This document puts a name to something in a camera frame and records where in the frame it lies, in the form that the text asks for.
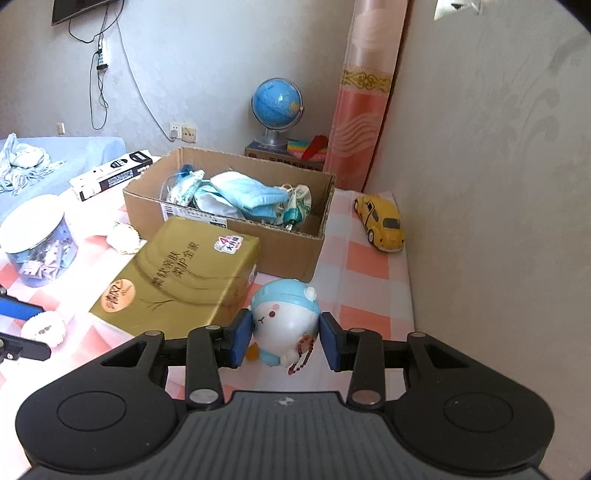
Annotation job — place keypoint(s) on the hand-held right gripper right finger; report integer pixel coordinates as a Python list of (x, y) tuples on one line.
[(330, 341)]

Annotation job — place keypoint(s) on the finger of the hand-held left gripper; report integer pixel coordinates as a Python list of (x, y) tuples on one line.
[(23, 348), (18, 308)]

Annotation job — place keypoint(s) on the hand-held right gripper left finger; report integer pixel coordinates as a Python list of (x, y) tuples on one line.
[(241, 339)]

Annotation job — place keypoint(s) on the white round pastry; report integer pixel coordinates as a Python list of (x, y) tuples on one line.
[(44, 328), (122, 237)]

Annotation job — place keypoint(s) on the white plush toy blue hat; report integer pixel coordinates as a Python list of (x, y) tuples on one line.
[(286, 318)]

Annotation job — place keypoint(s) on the brown cardboard box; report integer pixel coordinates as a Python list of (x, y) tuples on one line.
[(286, 254)]

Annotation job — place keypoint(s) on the clear jar with blue contents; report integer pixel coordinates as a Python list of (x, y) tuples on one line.
[(37, 249)]

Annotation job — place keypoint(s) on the pink checkered tablecloth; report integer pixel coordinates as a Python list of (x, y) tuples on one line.
[(360, 286)]

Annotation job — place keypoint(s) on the gold tissue pack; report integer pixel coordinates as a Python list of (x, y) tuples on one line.
[(184, 277)]

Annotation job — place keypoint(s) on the yellow toy car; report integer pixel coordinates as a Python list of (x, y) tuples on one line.
[(383, 221)]

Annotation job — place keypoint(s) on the white and blue cloth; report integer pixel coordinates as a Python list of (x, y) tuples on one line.
[(210, 203)]

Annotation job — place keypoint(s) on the light blue quilted cloth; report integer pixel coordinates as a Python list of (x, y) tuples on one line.
[(249, 194)]

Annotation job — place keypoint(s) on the light blue fringed scarf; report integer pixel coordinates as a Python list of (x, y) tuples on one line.
[(23, 157)]

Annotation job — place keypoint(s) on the black and white carton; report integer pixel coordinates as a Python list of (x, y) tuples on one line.
[(111, 175)]

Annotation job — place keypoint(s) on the blue bed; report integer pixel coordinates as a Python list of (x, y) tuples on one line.
[(83, 157)]

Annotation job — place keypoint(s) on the small printed cardboard box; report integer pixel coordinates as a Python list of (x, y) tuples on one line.
[(272, 154)]

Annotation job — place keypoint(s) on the rainbow coloured toy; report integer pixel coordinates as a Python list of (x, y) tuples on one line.
[(296, 147)]

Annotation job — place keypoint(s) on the red toy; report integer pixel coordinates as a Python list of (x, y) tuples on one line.
[(316, 144)]

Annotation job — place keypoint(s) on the pink patterned curtain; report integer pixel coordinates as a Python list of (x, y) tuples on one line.
[(364, 115)]

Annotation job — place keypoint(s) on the blue desk globe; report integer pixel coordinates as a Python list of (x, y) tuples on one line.
[(274, 101)]

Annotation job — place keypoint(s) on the black television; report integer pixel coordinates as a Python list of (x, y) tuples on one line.
[(83, 9)]

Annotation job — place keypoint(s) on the white hanging object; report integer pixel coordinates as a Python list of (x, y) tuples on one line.
[(455, 8)]

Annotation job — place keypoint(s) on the white double wall socket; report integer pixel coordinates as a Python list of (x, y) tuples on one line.
[(182, 132)]

